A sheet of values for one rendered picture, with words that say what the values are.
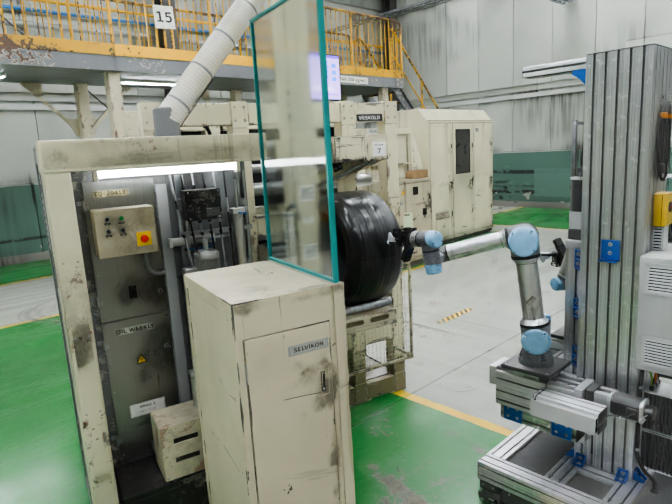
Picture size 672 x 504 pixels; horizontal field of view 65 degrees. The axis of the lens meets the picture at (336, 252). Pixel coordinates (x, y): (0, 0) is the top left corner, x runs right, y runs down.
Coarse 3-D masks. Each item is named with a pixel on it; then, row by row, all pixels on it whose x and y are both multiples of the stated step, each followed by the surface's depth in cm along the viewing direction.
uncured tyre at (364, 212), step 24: (336, 192) 277; (360, 192) 276; (336, 216) 263; (360, 216) 258; (384, 216) 264; (360, 240) 254; (384, 240) 259; (360, 264) 255; (384, 264) 260; (360, 288) 261; (384, 288) 270
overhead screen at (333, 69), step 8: (328, 56) 655; (336, 56) 664; (328, 64) 656; (336, 64) 665; (328, 72) 657; (336, 72) 666; (328, 80) 658; (336, 80) 668; (328, 88) 660; (336, 88) 669; (336, 96) 670
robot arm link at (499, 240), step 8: (496, 232) 235; (504, 232) 230; (464, 240) 241; (472, 240) 237; (480, 240) 235; (488, 240) 233; (496, 240) 232; (504, 240) 230; (440, 248) 243; (448, 248) 241; (456, 248) 239; (464, 248) 238; (472, 248) 236; (480, 248) 235; (488, 248) 234; (496, 248) 234; (448, 256) 241; (456, 256) 240; (464, 256) 240
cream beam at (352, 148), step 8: (336, 136) 291; (344, 136) 294; (352, 136) 296; (360, 136) 299; (368, 136) 302; (376, 136) 304; (384, 136) 307; (336, 144) 292; (344, 144) 294; (352, 144) 297; (360, 144) 299; (368, 144) 302; (336, 152) 292; (344, 152) 295; (352, 152) 297; (360, 152) 300; (368, 152) 303; (336, 160) 293; (344, 160) 296; (352, 160) 298; (360, 160) 301; (368, 160) 304
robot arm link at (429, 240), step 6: (420, 234) 233; (426, 234) 230; (432, 234) 227; (438, 234) 229; (420, 240) 233; (426, 240) 229; (432, 240) 227; (438, 240) 229; (420, 246) 236; (426, 246) 231; (432, 246) 228; (438, 246) 229
